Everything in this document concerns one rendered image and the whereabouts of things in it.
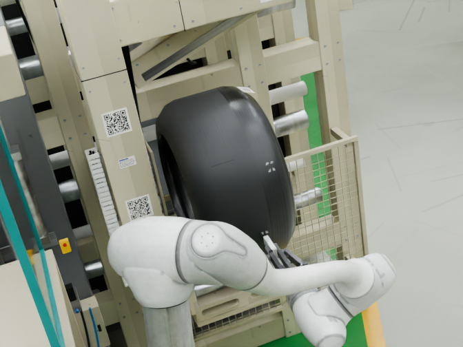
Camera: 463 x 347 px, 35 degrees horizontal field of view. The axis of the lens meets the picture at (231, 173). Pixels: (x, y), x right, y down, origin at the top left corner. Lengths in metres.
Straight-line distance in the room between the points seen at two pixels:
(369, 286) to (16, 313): 0.87
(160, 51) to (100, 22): 0.52
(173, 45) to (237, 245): 1.23
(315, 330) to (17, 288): 0.77
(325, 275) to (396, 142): 3.33
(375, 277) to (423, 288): 1.84
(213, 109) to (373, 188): 2.44
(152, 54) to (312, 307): 1.05
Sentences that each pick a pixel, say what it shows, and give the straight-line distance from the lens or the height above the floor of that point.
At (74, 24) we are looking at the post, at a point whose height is 1.81.
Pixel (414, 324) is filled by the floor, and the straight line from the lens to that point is 3.55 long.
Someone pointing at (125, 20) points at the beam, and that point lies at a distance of 2.34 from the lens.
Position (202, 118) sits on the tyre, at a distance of 2.20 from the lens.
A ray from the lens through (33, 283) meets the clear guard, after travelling 1.51.
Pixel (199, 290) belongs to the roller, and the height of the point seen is 0.91.
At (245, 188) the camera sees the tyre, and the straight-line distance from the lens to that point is 2.13.
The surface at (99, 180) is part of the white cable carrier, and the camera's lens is 2.22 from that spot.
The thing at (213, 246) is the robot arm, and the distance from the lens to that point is 1.41.
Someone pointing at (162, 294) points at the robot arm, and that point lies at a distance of 1.54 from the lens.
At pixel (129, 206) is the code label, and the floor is 1.23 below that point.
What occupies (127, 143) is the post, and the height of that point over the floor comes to 1.44.
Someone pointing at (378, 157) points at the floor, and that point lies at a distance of 4.87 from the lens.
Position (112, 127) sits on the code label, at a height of 1.50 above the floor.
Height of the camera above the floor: 2.34
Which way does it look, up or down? 28 degrees down
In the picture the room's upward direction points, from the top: 11 degrees counter-clockwise
